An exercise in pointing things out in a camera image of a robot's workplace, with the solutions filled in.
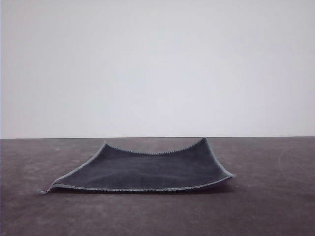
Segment purple towel with grey hem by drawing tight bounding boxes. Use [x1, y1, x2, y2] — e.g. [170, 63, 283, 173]
[36, 137, 236, 196]

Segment grey table cloth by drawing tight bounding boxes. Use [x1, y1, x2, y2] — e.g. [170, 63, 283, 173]
[0, 137, 315, 236]

